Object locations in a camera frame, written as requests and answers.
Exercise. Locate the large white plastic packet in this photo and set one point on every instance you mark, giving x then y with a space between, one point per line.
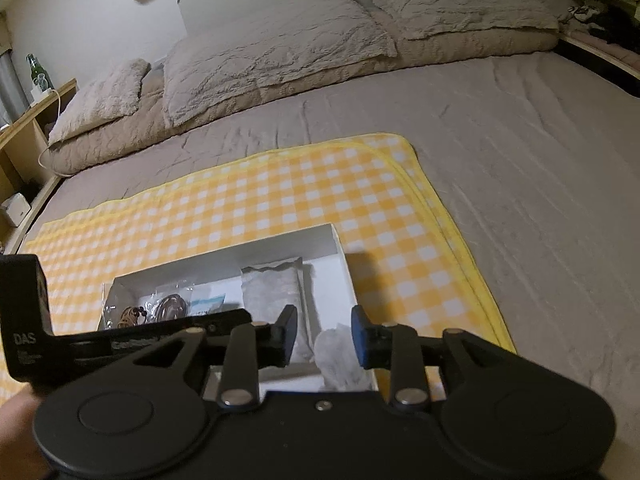
270 290

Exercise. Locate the white cardboard box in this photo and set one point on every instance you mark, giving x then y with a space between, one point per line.
345 280

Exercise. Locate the fluffy beige pillow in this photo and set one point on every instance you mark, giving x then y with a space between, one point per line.
100 97

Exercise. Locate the person's left forearm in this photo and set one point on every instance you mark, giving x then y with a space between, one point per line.
15 435

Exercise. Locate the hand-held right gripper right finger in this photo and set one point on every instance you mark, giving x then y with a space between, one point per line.
361 337

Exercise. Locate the grey curtain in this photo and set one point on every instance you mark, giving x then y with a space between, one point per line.
10 85

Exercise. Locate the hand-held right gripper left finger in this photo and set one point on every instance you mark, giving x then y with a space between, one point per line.
287 332

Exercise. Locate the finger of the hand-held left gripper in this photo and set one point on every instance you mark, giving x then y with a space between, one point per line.
220 321

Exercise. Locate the yellow checked blanket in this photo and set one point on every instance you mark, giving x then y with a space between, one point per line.
300 185

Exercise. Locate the small white labelled pouch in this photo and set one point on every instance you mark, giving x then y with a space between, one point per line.
335 360

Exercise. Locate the dark cloth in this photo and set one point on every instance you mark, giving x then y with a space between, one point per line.
607 25

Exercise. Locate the grey crinkled pillow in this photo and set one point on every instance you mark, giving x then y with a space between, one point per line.
275 55
460 7

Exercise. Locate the wooden bedside shelf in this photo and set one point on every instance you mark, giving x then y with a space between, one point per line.
25 135

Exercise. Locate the bed with grey sheet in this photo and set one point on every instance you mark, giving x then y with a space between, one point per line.
525 185

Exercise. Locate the white tissue box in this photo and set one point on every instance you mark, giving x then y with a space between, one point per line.
15 210

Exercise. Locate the green glass bottle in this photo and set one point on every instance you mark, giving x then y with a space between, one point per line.
36 72

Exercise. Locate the beige folded duvet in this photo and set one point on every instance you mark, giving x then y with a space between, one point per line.
125 145

